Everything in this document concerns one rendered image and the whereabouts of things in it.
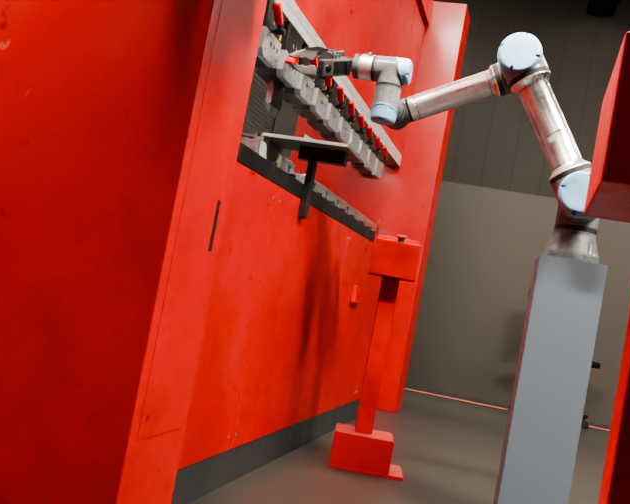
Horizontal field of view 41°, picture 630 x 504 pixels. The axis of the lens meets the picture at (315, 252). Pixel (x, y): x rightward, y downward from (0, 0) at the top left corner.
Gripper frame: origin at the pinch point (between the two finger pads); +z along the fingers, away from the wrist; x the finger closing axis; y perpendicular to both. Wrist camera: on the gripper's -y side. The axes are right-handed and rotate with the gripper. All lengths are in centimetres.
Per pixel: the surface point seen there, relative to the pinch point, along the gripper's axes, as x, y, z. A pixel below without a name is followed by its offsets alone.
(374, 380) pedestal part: -106, 12, -32
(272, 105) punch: -14.6, 2.8, 6.5
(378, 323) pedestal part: -88, 19, -30
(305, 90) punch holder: -12.2, 23.1, 2.5
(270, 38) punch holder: 7.0, -13.0, 2.5
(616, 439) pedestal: -5, -174, -88
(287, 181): -30.7, -22.0, -8.0
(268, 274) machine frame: -55, -34, -8
